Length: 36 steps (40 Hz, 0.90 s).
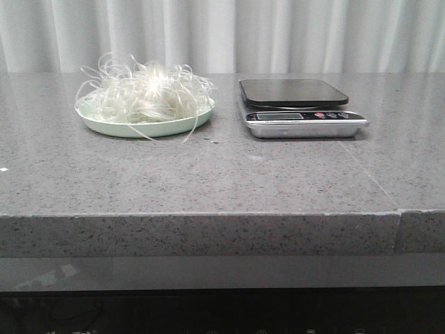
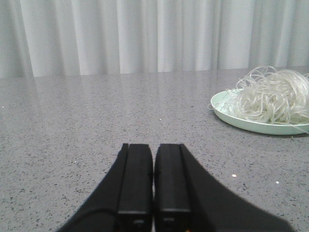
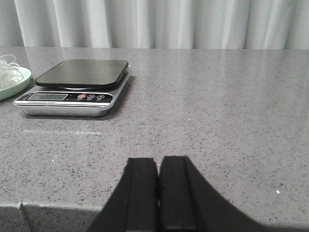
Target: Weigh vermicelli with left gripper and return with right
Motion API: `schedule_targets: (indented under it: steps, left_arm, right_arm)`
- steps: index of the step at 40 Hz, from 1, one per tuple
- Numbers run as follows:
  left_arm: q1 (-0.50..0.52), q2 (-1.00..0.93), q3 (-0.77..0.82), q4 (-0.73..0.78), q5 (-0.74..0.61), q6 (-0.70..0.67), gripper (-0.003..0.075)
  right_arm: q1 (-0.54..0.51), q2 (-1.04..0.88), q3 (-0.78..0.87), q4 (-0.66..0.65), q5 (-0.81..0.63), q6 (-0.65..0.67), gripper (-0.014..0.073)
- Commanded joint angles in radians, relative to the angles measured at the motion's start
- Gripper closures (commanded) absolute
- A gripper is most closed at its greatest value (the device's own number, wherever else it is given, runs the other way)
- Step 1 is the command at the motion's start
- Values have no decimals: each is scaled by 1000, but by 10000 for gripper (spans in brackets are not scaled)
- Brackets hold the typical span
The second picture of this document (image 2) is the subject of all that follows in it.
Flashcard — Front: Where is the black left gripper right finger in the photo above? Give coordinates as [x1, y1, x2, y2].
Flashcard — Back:
[154, 144, 293, 232]

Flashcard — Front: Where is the mint green round plate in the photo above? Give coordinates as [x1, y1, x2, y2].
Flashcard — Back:
[211, 89, 309, 135]

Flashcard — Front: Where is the white vermicelli noodle bundle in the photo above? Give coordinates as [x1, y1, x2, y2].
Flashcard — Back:
[208, 66, 309, 133]

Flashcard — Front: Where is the white pleated curtain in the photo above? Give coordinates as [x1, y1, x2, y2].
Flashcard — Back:
[0, 0, 309, 78]

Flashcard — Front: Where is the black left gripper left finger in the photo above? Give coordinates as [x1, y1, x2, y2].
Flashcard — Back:
[59, 144, 153, 232]

